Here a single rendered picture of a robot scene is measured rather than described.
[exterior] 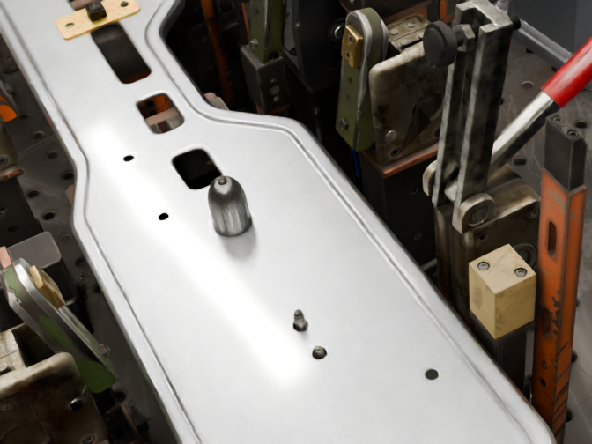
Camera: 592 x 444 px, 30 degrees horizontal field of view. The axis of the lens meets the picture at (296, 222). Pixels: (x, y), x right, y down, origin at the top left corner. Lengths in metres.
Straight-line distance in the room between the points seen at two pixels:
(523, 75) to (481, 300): 0.73
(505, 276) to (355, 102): 0.25
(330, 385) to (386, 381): 0.04
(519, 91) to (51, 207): 0.61
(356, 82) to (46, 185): 0.61
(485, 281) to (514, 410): 0.09
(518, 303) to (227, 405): 0.22
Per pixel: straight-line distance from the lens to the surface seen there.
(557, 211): 0.72
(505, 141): 0.81
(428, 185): 0.83
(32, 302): 0.76
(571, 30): 1.45
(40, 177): 1.46
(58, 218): 1.40
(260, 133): 0.98
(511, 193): 0.84
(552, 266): 0.76
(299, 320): 0.82
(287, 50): 1.12
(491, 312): 0.78
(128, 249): 0.91
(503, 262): 0.77
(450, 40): 0.71
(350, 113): 0.96
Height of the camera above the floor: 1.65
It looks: 47 degrees down
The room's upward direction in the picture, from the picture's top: 11 degrees counter-clockwise
